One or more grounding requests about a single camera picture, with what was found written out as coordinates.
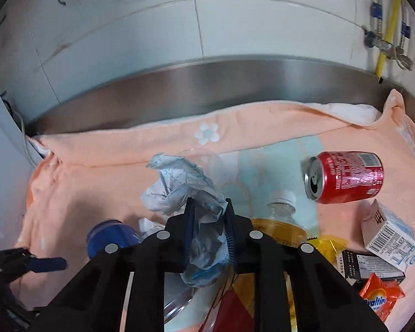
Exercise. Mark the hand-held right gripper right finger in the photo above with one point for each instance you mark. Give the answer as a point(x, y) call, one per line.
point(230, 235)

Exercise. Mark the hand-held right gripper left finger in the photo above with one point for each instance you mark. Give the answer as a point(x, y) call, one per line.
point(188, 235)

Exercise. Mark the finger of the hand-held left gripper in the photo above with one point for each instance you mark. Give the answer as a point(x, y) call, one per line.
point(45, 264)

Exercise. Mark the grey-blue paper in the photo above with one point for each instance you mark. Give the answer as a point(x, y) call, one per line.
point(179, 186)

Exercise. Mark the black printed box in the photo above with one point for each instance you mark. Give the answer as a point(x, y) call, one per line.
point(370, 266)

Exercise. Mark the white and blue milk carton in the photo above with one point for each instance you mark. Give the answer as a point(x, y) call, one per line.
point(390, 235)

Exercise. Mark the clear bottle with yellow label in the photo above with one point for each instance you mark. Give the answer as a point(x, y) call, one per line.
point(283, 221)

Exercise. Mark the shiny metal dish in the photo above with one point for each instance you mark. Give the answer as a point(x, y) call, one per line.
point(174, 301)

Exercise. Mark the red packet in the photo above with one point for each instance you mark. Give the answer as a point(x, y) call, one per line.
point(235, 314)

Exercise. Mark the yellow wrapper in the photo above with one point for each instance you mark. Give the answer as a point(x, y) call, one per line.
point(328, 245)

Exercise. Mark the peach flowered towel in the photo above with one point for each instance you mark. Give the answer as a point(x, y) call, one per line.
point(107, 166)

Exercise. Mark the white board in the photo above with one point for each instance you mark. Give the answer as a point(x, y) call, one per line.
point(3, 162)

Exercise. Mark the red soda can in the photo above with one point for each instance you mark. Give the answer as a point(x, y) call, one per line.
point(349, 176)

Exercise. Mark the orange snack packet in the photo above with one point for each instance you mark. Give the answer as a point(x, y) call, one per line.
point(380, 294)

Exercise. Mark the metal gas valve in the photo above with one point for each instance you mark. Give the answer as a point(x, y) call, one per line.
point(384, 45)

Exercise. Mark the yellow gas pipe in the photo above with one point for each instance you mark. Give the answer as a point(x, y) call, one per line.
point(389, 27)

